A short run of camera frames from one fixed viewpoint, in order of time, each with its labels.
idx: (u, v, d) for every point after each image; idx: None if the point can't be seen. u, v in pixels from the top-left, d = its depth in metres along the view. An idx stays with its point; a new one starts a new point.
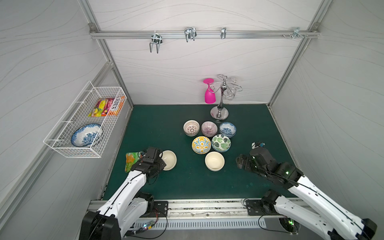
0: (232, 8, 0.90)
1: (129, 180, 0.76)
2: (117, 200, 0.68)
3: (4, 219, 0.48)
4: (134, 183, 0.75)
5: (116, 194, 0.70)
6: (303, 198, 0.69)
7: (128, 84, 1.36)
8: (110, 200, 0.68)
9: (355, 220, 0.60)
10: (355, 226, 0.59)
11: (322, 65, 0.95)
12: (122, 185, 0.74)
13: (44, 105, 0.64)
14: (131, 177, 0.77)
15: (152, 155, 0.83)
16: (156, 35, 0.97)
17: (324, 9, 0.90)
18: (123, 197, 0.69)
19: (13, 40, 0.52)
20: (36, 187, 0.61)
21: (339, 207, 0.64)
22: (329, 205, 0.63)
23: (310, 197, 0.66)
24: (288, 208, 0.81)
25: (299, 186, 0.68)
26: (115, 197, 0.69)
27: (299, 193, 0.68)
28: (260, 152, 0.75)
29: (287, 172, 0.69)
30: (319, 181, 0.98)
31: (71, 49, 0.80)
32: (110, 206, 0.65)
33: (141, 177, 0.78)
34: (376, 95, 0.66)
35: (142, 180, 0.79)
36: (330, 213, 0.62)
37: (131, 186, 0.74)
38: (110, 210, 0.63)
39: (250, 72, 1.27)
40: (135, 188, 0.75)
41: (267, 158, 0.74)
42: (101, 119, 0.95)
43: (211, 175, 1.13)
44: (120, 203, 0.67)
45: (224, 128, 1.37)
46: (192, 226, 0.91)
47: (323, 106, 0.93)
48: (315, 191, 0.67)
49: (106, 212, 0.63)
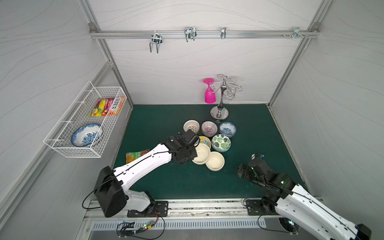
0: (232, 8, 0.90)
1: (152, 153, 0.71)
2: (132, 168, 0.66)
3: (3, 220, 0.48)
4: (154, 158, 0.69)
5: (135, 162, 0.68)
6: (300, 206, 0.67)
7: (128, 84, 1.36)
8: (128, 165, 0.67)
9: (348, 225, 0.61)
10: (349, 231, 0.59)
11: (322, 65, 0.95)
12: (144, 156, 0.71)
13: (44, 105, 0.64)
14: (156, 151, 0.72)
15: (189, 139, 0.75)
16: (156, 35, 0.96)
17: (324, 9, 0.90)
18: (137, 168, 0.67)
19: (13, 40, 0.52)
20: (35, 188, 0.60)
21: (332, 212, 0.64)
22: (323, 213, 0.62)
23: (304, 204, 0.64)
24: (289, 210, 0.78)
25: (293, 195, 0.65)
26: (133, 164, 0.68)
27: (294, 201, 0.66)
28: (258, 164, 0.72)
29: (283, 182, 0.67)
30: (318, 179, 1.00)
31: (71, 48, 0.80)
32: (124, 171, 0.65)
33: (165, 157, 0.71)
34: (376, 95, 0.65)
35: (166, 160, 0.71)
36: (325, 220, 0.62)
37: (150, 161, 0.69)
38: (122, 175, 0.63)
39: (250, 72, 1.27)
40: (154, 164, 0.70)
41: (264, 169, 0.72)
42: (101, 119, 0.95)
43: (211, 175, 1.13)
44: (133, 173, 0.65)
45: (224, 128, 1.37)
46: (193, 226, 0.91)
47: (323, 106, 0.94)
48: (309, 198, 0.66)
49: (118, 175, 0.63)
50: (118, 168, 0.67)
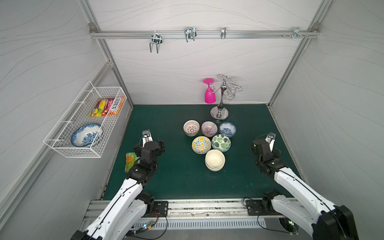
0: (232, 8, 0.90)
1: (121, 192, 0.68)
2: (106, 218, 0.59)
3: (4, 219, 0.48)
4: (127, 195, 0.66)
5: (107, 210, 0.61)
6: (285, 185, 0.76)
7: (128, 84, 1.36)
8: (100, 216, 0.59)
9: (325, 201, 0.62)
10: (323, 206, 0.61)
11: (321, 65, 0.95)
12: (114, 198, 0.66)
13: (44, 105, 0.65)
14: (125, 188, 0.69)
15: (147, 157, 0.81)
16: (156, 35, 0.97)
17: (324, 10, 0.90)
18: (114, 214, 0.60)
19: (13, 40, 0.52)
20: (35, 188, 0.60)
21: (314, 191, 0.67)
22: (303, 188, 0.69)
23: (288, 181, 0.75)
24: (283, 203, 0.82)
25: (279, 172, 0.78)
26: (105, 213, 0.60)
27: (281, 179, 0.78)
28: (261, 143, 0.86)
29: (273, 163, 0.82)
30: (318, 179, 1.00)
31: (71, 48, 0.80)
32: (98, 225, 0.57)
33: (135, 188, 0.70)
34: (376, 94, 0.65)
35: (136, 194, 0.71)
36: (302, 194, 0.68)
37: (124, 200, 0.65)
38: (98, 230, 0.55)
39: (250, 72, 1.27)
40: (130, 199, 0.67)
41: (265, 150, 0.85)
42: (101, 119, 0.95)
43: (211, 175, 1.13)
44: (109, 221, 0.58)
45: (224, 128, 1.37)
46: (193, 226, 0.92)
47: (322, 106, 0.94)
48: (294, 177, 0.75)
49: (93, 233, 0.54)
50: (89, 225, 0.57)
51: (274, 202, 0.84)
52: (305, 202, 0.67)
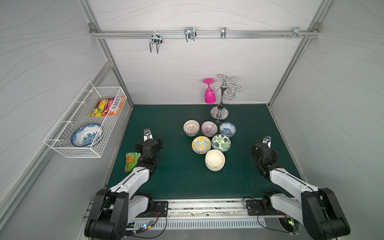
0: (232, 8, 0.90)
1: (135, 171, 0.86)
2: (126, 182, 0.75)
3: (4, 219, 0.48)
4: (139, 174, 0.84)
5: (125, 180, 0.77)
6: (279, 181, 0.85)
7: (128, 84, 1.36)
8: (120, 183, 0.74)
9: (310, 185, 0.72)
10: (308, 188, 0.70)
11: (321, 65, 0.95)
12: (129, 175, 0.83)
13: (45, 105, 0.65)
14: (137, 170, 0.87)
15: (148, 154, 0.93)
16: (156, 35, 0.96)
17: (324, 10, 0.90)
18: (131, 182, 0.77)
19: (13, 40, 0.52)
20: (36, 188, 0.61)
21: (300, 180, 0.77)
22: (291, 179, 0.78)
23: (279, 175, 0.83)
24: (280, 198, 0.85)
25: (273, 170, 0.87)
26: (124, 181, 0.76)
27: (274, 175, 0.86)
28: (263, 148, 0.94)
29: (269, 166, 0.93)
30: (317, 179, 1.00)
31: (71, 48, 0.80)
32: (120, 186, 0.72)
33: (145, 170, 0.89)
34: (376, 95, 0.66)
35: (145, 176, 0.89)
36: (291, 183, 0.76)
37: (137, 176, 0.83)
38: (120, 188, 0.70)
39: (250, 72, 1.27)
40: (141, 178, 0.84)
41: (266, 154, 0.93)
42: (101, 119, 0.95)
43: (211, 175, 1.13)
44: (129, 185, 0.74)
45: (224, 128, 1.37)
46: (193, 226, 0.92)
47: (322, 106, 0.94)
48: (284, 172, 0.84)
49: (117, 189, 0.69)
50: (112, 186, 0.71)
51: (272, 198, 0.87)
52: (295, 192, 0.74)
